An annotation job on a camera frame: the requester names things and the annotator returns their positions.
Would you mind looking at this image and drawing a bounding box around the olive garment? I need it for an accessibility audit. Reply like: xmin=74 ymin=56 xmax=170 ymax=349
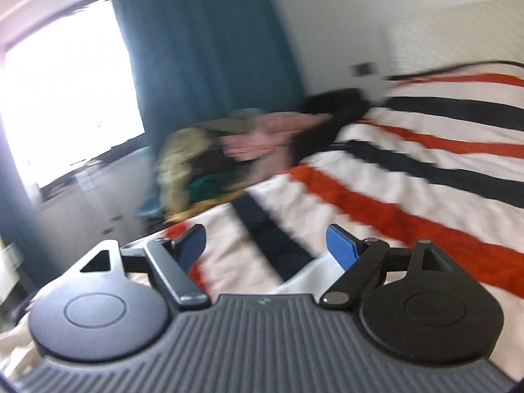
xmin=192 ymin=107 xmax=269 ymax=137

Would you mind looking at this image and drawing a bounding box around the dark green garment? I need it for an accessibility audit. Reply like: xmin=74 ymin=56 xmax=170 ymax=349
xmin=187 ymin=173 xmax=236 ymax=203

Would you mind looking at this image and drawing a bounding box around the yellow-green fluffy towel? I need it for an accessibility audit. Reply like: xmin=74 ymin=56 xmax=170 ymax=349
xmin=157 ymin=126 xmax=231 ymax=214

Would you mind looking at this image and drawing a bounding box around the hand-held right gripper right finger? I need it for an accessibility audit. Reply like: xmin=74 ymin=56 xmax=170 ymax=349
xmin=320 ymin=224 xmax=451 ymax=308

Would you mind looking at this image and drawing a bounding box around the teal curtain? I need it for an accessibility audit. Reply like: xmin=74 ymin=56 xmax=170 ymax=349
xmin=105 ymin=0 xmax=307 ymax=162

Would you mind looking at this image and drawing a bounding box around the window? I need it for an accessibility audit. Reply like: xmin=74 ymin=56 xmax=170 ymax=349
xmin=0 ymin=0 xmax=147 ymax=191

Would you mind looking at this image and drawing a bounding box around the dark blue curtain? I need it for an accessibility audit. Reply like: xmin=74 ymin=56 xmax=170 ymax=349
xmin=0 ymin=119 xmax=39 ymax=263

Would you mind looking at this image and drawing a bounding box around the dark wall switch plate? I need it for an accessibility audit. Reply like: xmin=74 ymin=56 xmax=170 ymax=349
xmin=351 ymin=61 xmax=377 ymax=77

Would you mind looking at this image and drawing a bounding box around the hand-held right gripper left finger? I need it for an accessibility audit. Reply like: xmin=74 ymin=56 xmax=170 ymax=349
xmin=79 ymin=224 xmax=211 ymax=310

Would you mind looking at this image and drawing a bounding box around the black sofa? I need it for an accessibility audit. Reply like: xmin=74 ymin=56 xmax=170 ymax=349
xmin=291 ymin=87 xmax=372 ymax=169

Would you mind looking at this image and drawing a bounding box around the striped red black white blanket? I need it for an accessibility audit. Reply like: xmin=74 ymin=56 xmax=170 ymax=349
xmin=0 ymin=62 xmax=524 ymax=381

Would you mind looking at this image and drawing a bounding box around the white quilted headboard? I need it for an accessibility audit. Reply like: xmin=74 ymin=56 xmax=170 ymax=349
xmin=384 ymin=0 xmax=524 ymax=80

